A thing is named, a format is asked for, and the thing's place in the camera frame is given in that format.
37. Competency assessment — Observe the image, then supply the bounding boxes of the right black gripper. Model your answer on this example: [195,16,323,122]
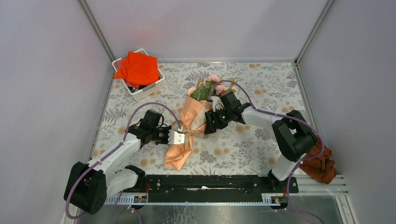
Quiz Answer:
[204,107,232,135]

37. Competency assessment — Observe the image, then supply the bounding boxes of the tan ribbon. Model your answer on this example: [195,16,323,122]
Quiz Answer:
[183,129,207,139]

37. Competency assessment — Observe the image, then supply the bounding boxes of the pink fake flower bouquet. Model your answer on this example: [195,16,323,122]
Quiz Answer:
[187,75,236,101]

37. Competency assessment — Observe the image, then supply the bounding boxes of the beige kraft wrapping paper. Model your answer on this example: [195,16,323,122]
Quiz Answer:
[164,97,212,170]

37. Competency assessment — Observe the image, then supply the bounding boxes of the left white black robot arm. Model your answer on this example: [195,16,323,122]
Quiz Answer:
[64,110,177,215]

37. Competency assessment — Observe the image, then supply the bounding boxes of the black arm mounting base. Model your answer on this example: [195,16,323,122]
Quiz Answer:
[124,175,299,204]

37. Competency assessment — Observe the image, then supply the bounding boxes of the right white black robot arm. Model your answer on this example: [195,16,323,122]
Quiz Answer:
[204,92,318,192]

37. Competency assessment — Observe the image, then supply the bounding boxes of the floral patterned table mat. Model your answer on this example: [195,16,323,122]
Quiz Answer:
[91,62,307,175]

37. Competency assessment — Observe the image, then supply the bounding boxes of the orange cloth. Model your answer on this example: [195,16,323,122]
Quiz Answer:
[114,51,160,88]

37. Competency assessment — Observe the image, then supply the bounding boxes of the brown cloth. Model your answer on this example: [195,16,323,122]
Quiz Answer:
[299,147,337,184]

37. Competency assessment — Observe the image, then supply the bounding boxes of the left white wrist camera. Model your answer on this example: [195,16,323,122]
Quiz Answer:
[168,130,185,145]

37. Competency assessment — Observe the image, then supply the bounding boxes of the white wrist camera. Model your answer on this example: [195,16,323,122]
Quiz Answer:
[208,96,224,112]
[168,130,185,145]

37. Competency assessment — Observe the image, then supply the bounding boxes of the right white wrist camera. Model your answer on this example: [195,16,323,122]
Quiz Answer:
[208,96,224,112]

